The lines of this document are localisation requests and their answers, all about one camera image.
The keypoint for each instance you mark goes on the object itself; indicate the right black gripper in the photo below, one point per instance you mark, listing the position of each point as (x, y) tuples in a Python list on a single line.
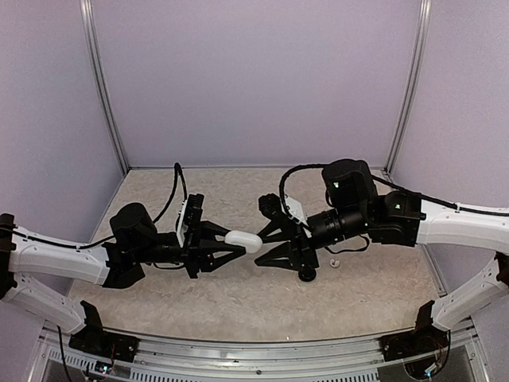
[(297, 248)]

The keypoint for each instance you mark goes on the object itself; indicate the right aluminium frame post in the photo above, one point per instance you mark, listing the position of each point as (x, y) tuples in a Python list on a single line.
[(411, 87)]

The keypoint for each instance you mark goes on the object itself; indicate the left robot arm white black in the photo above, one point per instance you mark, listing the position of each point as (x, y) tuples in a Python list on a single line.
[(113, 265)]

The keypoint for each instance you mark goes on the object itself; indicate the aluminium frame post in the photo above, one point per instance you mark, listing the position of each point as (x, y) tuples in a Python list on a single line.
[(411, 87), (92, 41)]

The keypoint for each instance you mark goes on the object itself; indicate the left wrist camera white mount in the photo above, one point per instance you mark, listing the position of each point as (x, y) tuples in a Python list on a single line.
[(189, 216)]

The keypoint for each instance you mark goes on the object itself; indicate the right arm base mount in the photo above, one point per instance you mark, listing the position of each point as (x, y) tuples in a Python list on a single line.
[(410, 344)]

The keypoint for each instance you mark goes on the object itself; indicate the left aluminium frame post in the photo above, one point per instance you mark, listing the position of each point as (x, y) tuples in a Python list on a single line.
[(92, 41)]

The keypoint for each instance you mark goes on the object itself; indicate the black round disc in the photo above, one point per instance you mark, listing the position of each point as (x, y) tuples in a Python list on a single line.
[(307, 275)]

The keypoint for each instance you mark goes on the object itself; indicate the front aluminium rail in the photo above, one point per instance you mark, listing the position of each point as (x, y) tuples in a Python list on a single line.
[(173, 359)]

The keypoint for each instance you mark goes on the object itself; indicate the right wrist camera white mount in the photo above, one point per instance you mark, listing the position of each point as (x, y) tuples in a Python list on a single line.
[(271, 207)]

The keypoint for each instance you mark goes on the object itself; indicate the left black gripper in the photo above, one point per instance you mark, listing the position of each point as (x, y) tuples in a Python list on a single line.
[(200, 243)]

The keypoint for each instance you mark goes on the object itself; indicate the white earbud charging case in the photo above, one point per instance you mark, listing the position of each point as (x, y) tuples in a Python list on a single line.
[(250, 242)]

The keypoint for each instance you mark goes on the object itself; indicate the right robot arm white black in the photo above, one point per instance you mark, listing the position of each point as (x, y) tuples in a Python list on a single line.
[(400, 217)]

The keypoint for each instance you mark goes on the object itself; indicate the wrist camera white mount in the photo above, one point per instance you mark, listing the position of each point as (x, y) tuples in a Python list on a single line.
[(271, 207), (189, 216)]

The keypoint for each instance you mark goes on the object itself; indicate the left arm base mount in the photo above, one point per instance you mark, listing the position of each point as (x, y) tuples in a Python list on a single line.
[(102, 343)]

